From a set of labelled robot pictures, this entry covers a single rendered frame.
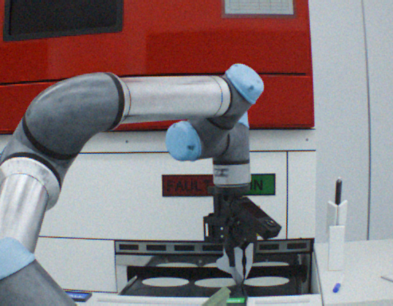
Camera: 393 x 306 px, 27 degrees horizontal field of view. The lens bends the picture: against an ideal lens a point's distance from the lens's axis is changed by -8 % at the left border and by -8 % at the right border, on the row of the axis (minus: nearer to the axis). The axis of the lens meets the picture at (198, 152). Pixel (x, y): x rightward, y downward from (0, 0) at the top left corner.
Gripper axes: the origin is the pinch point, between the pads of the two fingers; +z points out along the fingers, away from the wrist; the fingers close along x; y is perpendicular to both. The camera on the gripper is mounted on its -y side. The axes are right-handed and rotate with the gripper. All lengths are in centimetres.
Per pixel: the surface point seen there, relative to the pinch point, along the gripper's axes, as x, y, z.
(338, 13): -154, 70, -69
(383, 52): -165, 55, -52
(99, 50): 9, 31, -49
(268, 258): -14.2, 4.2, -1.7
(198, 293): 10.9, 2.5, 1.0
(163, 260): -0.4, 23.1, -1.9
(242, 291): 4.1, -3.3, 1.2
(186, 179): -5.1, 19.0, -19.9
